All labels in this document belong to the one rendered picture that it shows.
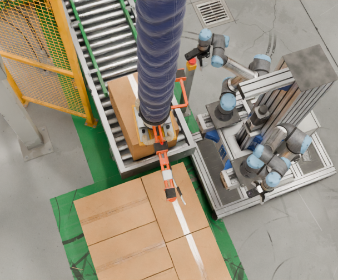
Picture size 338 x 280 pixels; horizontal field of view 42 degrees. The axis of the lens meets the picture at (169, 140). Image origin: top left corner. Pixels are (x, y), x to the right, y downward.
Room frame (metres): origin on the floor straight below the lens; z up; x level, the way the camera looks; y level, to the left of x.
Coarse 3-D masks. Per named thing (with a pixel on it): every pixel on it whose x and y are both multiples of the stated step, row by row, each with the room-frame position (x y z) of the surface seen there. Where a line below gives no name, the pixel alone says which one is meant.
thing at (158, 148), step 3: (156, 141) 1.06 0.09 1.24; (159, 141) 1.07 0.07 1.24; (165, 141) 1.08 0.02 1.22; (153, 144) 1.05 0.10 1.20; (156, 144) 1.04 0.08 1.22; (159, 144) 1.05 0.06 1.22; (162, 144) 1.05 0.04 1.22; (165, 144) 1.05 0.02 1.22; (156, 147) 1.02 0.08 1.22; (159, 147) 1.03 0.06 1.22; (162, 147) 1.03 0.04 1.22; (165, 147) 1.03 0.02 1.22; (156, 150) 1.00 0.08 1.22; (159, 150) 1.00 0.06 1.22; (162, 150) 1.01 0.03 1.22; (165, 150) 1.01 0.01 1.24; (156, 153) 0.99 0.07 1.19; (162, 153) 1.00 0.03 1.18
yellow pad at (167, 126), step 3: (171, 117) 1.33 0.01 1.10; (171, 120) 1.30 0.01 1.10; (168, 123) 1.27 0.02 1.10; (171, 123) 1.27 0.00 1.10; (165, 126) 1.24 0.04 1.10; (168, 126) 1.24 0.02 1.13; (171, 126) 1.25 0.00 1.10; (162, 129) 1.22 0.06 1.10; (165, 129) 1.22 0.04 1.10; (168, 129) 1.22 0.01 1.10; (171, 129) 1.22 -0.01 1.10; (174, 129) 1.23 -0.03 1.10; (162, 132) 1.19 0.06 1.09; (165, 132) 1.19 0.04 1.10; (174, 132) 1.21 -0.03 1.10; (165, 135) 1.17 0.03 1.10; (174, 135) 1.18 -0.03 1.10; (174, 138) 1.16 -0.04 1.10
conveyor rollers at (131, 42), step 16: (80, 0) 2.66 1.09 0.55; (112, 0) 2.73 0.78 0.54; (80, 16) 2.47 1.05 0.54; (112, 16) 2.54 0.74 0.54; (80, 32) 2.29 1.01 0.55; (112, 32) 2.35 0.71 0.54; (128, 32) 2.38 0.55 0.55; (112, 48) 2.17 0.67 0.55; (112, 64) 2.00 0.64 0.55; (96, 80) 1.81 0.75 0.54; (112, 112) 1.52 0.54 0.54; (112, 128) 1.37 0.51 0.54; (144, 160) 1.12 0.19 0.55
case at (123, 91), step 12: (108, 84) 1.59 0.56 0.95; (120, 84) 1.61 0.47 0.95; (132, 84) 1.63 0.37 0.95; (120, 96) 1.50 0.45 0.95; (132, 96) 1.52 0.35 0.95; (120, 108) 1.40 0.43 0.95; (120, 120) 1.36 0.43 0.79; (132, 120) 1.31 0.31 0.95; (132, 132) 1.21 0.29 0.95; (132, 144) 1.11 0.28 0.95; (168, 144) 1.26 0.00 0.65; (132, 156) 1.12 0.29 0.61; (144, 156) 1.15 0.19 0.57
